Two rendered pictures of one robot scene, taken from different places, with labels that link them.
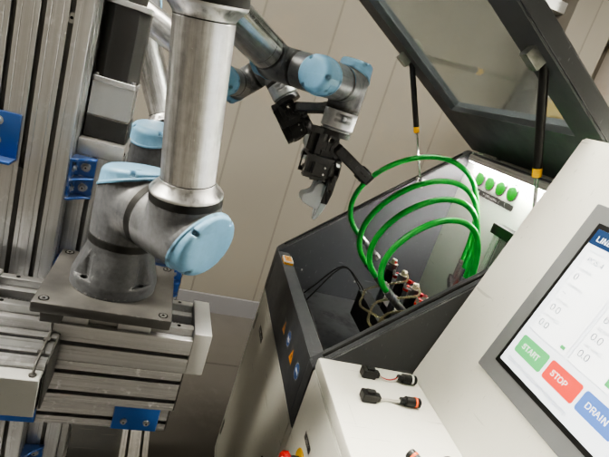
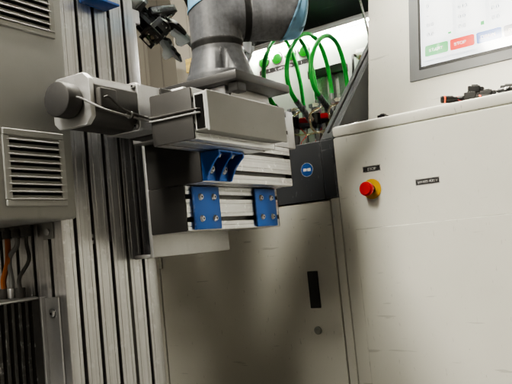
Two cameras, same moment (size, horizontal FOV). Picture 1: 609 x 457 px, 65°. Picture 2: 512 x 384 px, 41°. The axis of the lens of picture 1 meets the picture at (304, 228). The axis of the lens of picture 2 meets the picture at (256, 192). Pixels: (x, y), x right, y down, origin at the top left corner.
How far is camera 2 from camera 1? 1.51 m
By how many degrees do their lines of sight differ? 44
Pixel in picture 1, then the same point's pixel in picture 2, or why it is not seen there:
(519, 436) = (464, 78)
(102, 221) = (224, 20)
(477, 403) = (428, 94)
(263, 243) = not seen: outside the picture
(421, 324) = (360, 93)
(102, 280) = (242, 64)
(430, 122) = not seen: hidden behind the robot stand
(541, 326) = (430, 36)
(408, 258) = not seen: hidden behind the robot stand
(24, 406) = (283, 131)
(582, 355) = (461, 26)
